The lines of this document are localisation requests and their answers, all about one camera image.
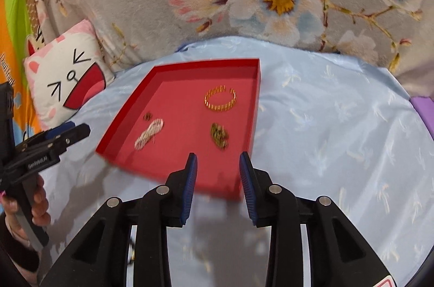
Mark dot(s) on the purple pad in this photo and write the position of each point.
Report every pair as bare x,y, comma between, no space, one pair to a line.
423,114

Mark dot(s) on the light blue palm-print sheet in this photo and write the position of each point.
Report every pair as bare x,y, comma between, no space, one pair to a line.
322,137

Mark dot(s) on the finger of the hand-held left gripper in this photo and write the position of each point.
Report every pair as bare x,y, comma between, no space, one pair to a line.
73,133
63,127

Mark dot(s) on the small red flower earring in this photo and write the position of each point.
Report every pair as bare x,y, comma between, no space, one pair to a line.
147,116

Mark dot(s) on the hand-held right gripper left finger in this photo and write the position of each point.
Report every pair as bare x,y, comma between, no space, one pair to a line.
190,185

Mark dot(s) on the dark gold carved ornament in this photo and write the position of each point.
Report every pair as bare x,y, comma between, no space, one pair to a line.
219,135

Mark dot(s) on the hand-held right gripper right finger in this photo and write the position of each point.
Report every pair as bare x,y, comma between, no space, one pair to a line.
245,185

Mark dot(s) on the person's left hand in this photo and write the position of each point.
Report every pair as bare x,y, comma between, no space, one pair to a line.
38,204

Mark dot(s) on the red jewelry box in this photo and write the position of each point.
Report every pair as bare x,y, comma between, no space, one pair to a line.
179,137

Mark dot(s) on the white cat face pillow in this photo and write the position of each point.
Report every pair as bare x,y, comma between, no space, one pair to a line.
64,70

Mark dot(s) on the person's left forearm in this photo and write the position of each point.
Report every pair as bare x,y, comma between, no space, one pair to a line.
13,253

